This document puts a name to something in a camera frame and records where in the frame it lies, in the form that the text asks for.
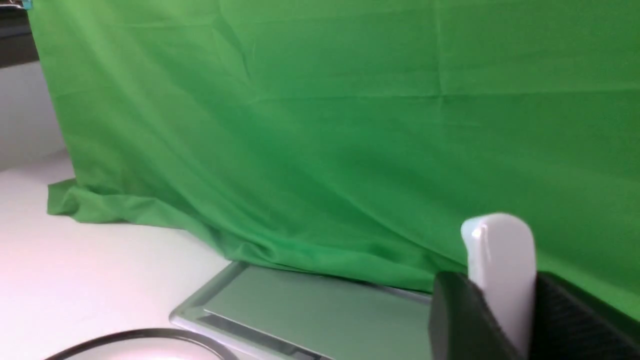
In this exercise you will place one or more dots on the blue binder clip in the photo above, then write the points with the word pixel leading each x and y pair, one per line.
pixel 17 4

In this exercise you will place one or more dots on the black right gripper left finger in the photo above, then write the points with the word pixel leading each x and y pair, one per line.
pixel 461 325

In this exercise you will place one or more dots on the plain white ceramic spoon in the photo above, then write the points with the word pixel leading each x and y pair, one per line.
pixel 501 262

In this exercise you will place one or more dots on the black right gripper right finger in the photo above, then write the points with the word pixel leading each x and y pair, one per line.
pixel 572 324

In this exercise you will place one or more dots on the black rimmed illustrated plate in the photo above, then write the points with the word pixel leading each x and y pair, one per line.
pixel 148 344

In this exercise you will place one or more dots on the metal cable hatch lid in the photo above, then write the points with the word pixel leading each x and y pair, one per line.
pixel 271 314

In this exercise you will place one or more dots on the green backdrop cloth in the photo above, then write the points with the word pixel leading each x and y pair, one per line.
pixel 352 138

